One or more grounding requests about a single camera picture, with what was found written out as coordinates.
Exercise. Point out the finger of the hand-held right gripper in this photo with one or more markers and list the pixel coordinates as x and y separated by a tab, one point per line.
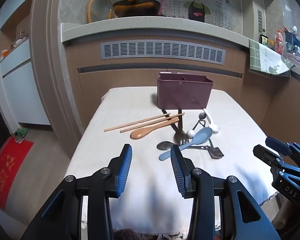
265	155
277	144

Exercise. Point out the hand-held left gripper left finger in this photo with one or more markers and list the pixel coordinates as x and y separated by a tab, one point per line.
125	170

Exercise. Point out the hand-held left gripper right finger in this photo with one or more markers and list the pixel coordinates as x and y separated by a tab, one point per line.
176	170

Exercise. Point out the blue-grey plastic spoon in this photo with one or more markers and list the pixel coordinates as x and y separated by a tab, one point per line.
200	136

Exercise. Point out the maroon plastic utensil holder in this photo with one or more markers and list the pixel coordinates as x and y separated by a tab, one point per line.
182	92

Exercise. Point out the person's right forearm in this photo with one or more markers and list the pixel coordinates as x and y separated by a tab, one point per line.
282	216

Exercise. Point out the metal slotted spoon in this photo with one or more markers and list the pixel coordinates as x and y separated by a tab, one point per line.
180	137

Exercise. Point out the wooden spoon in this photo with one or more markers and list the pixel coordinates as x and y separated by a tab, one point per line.
140	133

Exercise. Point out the small white round spoon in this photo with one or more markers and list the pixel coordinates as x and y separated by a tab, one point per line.
190	133

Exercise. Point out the black shovel-shaped spoon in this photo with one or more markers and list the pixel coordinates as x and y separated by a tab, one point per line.
216	153

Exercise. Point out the light wooden chopstick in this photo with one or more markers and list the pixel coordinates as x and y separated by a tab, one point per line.
145	124
130	125

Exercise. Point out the white ceramic spoon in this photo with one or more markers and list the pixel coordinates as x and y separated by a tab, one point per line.
214	128

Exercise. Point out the small dark round spoon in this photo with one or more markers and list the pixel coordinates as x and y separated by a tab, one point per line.
202	115

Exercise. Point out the brown fuzzy clothing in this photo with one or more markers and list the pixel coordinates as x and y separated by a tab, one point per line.
126	235

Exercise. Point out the green checked towel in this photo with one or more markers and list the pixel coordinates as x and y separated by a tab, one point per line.
263	60

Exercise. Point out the bottle of red chillies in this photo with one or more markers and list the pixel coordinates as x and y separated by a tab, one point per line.
279	42

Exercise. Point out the small yellow-green box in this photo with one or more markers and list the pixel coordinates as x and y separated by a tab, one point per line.
264	40

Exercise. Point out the green slippers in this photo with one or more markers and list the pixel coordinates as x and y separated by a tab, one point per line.
21	135

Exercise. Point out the red floor mat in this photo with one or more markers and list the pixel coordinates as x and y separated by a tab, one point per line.
7	170

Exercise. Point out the grey vent grille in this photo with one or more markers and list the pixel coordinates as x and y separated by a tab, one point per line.
162	51

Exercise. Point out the white cabinet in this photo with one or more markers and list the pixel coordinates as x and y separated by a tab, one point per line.
22	92

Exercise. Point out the grey kitchen counter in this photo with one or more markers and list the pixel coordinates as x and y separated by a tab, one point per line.
152	27

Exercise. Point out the glass lid with yellow rim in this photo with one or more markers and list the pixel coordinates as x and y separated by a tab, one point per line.
98	10

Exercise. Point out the wall column vent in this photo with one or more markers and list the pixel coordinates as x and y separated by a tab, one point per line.
260	21

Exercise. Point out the cartoon figures wall sticker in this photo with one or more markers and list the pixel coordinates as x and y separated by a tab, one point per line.
196	5

